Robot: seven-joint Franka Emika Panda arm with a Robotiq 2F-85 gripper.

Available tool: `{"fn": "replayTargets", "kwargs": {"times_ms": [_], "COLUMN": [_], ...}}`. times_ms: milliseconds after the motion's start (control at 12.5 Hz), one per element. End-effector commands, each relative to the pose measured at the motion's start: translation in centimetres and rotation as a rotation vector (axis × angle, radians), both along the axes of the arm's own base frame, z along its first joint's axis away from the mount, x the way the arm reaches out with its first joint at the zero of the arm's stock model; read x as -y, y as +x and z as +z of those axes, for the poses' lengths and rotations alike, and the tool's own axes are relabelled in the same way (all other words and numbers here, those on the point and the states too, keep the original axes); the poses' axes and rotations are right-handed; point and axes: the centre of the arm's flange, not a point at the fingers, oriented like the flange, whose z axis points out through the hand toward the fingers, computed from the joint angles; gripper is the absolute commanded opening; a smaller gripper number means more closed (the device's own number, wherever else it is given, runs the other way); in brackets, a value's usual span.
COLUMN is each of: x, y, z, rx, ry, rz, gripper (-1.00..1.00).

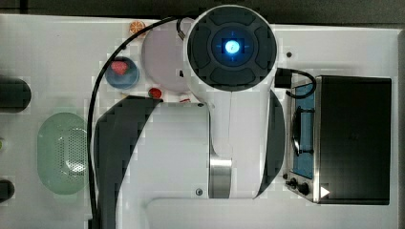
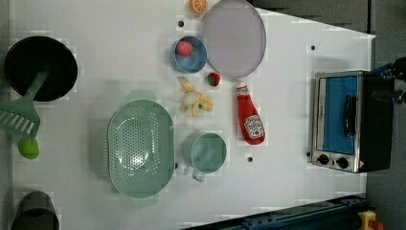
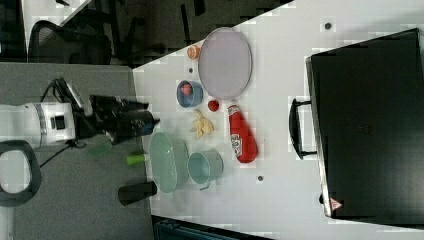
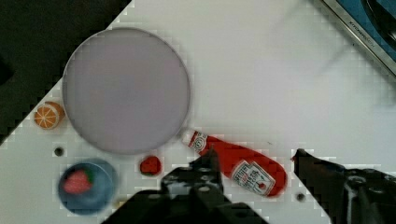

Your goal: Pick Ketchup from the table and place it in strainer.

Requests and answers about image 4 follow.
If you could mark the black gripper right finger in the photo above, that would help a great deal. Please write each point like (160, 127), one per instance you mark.
(348, 196)

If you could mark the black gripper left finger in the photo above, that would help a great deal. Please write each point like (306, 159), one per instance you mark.
(188, 195)

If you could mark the red ketchup bottle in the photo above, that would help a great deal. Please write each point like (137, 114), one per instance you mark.
(244, 166)

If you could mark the red strawberry toy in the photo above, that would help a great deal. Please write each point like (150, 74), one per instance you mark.
(151, 165)

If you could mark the blue bowl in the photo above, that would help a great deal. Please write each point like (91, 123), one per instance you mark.
(95, 200)

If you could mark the strawberry toy in bowl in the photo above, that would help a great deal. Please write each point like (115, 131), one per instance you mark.
(78, 182)

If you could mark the large grey round plate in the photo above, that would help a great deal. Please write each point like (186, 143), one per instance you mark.
(126, 91)

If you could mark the orange slice toy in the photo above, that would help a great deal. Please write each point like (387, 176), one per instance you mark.
(49, 115)

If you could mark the black toaster oven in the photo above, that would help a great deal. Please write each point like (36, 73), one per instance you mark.
(372, 23)

